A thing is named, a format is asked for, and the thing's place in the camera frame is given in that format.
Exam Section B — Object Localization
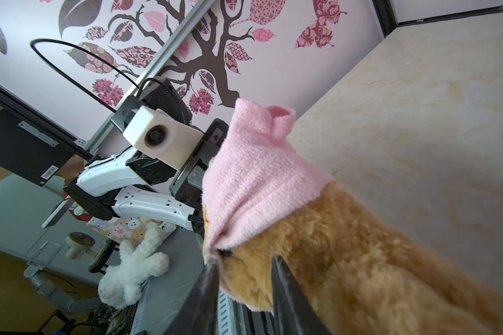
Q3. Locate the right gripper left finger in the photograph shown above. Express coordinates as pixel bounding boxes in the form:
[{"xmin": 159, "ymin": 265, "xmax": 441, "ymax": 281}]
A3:
[{"xmin": 163, "ymin": 259, "xmax": 219, "ymax": 335}]

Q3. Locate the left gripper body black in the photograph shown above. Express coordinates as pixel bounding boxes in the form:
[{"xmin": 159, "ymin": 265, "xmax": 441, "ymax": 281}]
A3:
[{"xmin": 116, "ymin": 78, "xmax": 229, "ymax": 235}]

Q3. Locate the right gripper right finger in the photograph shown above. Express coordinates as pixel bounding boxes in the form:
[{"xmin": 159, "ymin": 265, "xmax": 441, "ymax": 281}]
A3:
[{"xmin": 271, "ymin": 255, "xmax": 330, "ymax": 335}]

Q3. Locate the pink knitted bear sweater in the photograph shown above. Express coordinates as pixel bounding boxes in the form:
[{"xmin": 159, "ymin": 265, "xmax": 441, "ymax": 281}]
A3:
[{"xmin": 200, "ymin": 98, "xmax": 335, "ymax": 296}]

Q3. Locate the brown teddy bear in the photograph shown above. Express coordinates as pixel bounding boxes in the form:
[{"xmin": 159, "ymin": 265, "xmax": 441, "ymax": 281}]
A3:
[{"xmin": 220, "ymin": 183, "xmax": 503, "ymax": 334}]

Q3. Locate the white plush teddy bear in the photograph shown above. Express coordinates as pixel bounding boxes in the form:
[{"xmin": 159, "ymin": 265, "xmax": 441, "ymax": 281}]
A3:
[{"xmin": 98, "ymin": 223, "xmax": 170, "ymax": 310}]

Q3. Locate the patterned gift box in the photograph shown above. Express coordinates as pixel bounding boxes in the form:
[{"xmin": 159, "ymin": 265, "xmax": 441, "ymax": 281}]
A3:
[{"xmin": 87, "ymin": 217, "xmax": 177, "ymax": 246}]

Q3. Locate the white slotted cable duct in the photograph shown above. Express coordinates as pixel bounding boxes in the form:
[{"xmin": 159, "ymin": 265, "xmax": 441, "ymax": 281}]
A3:
[{"xmin": 217, "ymin": 290, "xmax": 243, "ymax": 335}]

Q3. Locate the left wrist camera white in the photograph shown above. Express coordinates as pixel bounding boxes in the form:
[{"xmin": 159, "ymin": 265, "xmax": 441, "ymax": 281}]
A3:
[{"xmin": 123, "ymin": 106, "xmax": 203, "ymax": 170}]

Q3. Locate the left camera black cable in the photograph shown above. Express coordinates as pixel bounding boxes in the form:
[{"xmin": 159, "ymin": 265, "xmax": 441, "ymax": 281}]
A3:
[{"xmin": 30, "ymin": 38, "xmax": 169, "ymax": 114}]

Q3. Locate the left aluminium rail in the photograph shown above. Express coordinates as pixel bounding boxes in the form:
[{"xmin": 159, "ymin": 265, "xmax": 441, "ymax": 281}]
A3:
[{"xmin": 84, "ymin": 0, "xmax": 215, "ymax": 154}]

